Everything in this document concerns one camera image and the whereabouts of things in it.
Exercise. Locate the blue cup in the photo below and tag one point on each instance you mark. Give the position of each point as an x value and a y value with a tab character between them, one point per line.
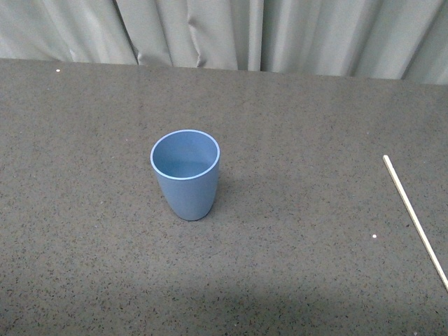
186	165

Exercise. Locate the grey curtain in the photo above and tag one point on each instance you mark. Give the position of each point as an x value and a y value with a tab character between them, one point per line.
374	39

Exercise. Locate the pale wooden chopstick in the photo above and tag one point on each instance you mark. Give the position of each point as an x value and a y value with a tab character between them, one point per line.
405	199

